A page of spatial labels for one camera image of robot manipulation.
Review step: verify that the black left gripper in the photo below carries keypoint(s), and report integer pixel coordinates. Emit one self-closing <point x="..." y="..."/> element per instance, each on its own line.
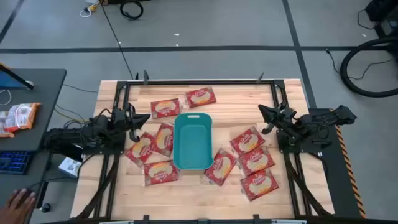
<point x="121" y="119"/>

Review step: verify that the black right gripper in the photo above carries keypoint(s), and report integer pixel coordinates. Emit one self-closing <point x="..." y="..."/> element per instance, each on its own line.
<point x="285" y="119"/>

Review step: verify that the red popcorn bag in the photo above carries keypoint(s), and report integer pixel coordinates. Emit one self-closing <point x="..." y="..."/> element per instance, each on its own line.
<point x="164" y="139"/>
<point x="160" y="172"/>
<point x="165" y="108"/>
<point x="201" y="97"/>
<point x="247" y="140"/>
<point x="259" y="185"/>
<point x="140" y="150"/>
<point x="220" y="167"/>
<point x="256" y="161"/>

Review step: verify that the teal plastic basket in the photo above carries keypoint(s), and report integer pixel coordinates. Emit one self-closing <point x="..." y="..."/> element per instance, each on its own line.
<point x="192" y="146"/>

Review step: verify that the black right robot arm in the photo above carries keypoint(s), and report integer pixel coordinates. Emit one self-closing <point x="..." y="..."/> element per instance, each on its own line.
<point x="326" y="116"/>

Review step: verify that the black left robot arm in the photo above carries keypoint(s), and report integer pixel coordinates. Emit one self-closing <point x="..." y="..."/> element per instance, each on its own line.
<point x="93" y="124"/>

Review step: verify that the black desk support bar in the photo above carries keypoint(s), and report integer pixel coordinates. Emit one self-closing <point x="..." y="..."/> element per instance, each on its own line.
<point x="66" y="153"/>

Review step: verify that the small white printed box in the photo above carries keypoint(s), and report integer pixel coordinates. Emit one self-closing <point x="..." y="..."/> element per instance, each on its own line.
<point x="70" y="167"/>

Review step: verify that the black hazard-striped floor plate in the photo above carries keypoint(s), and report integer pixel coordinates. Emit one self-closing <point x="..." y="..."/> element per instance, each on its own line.
<point x="339" y="174"/>

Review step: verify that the dark grey desk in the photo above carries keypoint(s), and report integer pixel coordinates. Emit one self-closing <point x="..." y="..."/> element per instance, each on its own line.
<point x="46" y="109"/>

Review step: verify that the small black round knob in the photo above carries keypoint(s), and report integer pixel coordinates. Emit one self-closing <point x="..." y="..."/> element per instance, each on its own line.
<point x="45" y="207"/>

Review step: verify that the black backlit keyboard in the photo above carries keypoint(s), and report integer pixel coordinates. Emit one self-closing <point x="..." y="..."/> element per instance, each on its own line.
<point x="14" y="161"/>

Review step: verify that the white and orange snack bag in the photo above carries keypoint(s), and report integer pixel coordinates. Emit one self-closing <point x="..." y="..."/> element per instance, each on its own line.
<point x="4" y="127"/>

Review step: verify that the black-framed computer monitor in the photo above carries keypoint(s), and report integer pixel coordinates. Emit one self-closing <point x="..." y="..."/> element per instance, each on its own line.
<point x="12" y="81"/>

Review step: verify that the person's hand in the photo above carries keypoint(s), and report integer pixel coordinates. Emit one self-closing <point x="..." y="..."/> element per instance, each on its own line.
<point x="17" y="208"/>

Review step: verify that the black equipment case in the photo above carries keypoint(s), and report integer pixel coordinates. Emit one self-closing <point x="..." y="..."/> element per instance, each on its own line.
<point x="385" y="12"/>

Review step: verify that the black aluminium table frame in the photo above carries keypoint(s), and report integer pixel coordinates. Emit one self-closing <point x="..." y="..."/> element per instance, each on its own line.
<point x="199" y="82"/>

